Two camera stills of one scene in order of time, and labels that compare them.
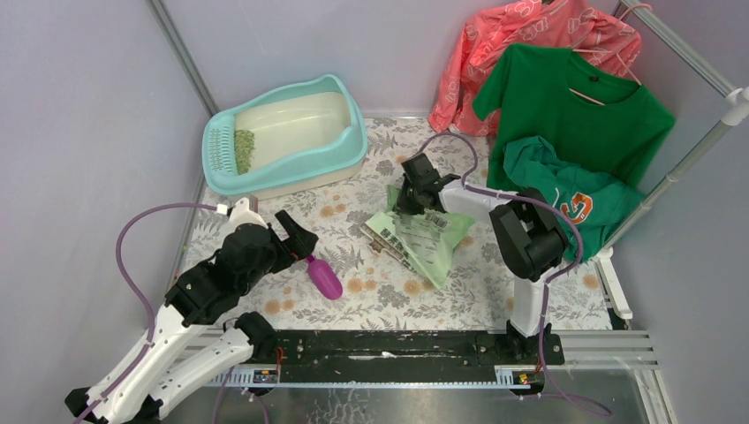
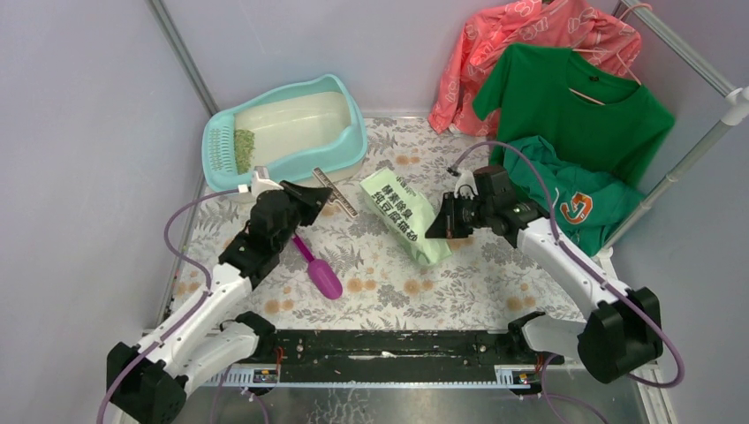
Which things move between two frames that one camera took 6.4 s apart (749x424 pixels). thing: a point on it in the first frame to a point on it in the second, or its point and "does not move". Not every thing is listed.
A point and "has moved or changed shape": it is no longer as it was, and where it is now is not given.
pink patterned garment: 479,45 does not move
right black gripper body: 407,200 to 484,208
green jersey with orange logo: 598,203 does not move
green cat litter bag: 424,241 has moved or changed shape
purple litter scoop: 324,278 does not move
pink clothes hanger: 622,15 does not move
